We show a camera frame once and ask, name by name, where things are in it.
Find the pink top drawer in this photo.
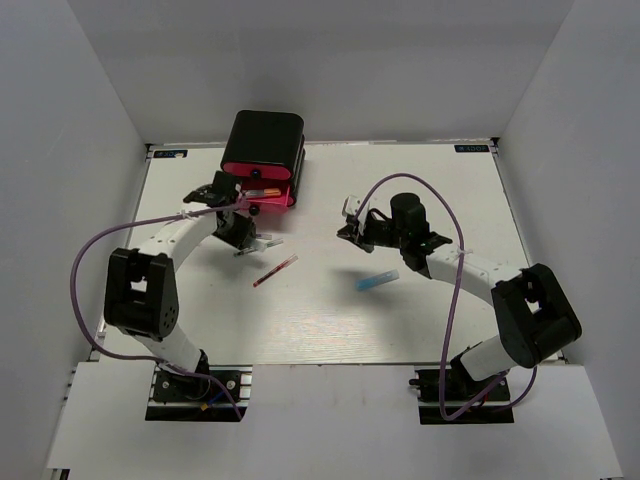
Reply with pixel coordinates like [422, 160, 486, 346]
[221, 162, 292, 181]

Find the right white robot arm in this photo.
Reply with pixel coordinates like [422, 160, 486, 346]
[337, 193, 582, 399]

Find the green highlighter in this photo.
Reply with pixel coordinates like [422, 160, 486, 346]
[238, 240, 269, 255]

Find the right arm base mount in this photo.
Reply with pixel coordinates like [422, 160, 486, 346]
[408, 368, 514, 425]

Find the red gel pen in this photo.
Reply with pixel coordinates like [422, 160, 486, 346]
[252, 254, 298, 288]

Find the orange highlighter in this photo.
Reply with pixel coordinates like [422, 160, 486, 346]
[245, 188, 281, 198]

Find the black drawer cabinet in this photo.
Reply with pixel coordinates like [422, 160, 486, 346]
[220, 110, 305, 201]

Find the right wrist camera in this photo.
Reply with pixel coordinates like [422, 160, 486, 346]
[342, 195, 369, 233]

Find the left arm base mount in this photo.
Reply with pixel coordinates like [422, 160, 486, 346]
[145, 366, 253, 423]

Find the blue highlighter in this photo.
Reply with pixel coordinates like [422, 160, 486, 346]
[355, 269, 399, 292]

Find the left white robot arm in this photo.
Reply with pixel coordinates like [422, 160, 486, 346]
[104, 171, 256, 399]

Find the green gel pen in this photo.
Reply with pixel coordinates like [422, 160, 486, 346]
[233, 239, 284, 258]

